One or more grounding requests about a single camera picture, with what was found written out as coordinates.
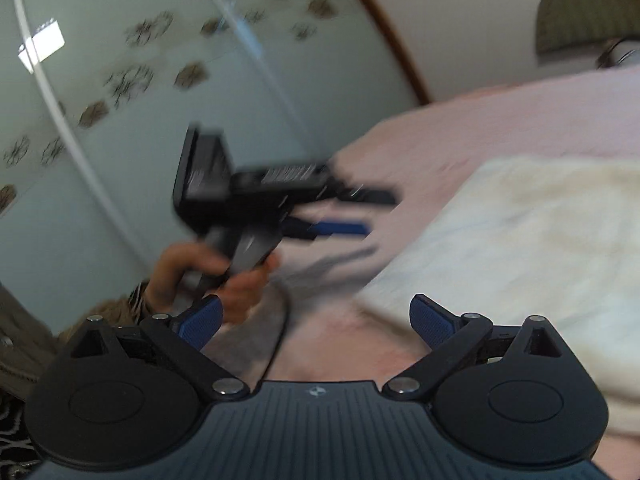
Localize person's left hand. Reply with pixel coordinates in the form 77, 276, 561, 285
143, 242, 281, 326

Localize cream white pants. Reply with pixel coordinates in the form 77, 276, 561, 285
358, 157, 639, 434

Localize glass sliding wardrobe door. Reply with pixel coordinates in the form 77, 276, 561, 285
1, 0, 416, 330

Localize green upholstered headboard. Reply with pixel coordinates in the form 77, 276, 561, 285
535, 0, 639, 55

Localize black cable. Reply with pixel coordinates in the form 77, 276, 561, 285
257, 278, 292, 391

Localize grey striped pillow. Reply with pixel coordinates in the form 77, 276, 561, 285
597, 38, 640, 70

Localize brown wooden door frame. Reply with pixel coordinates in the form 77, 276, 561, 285
359, 0, 433, 106

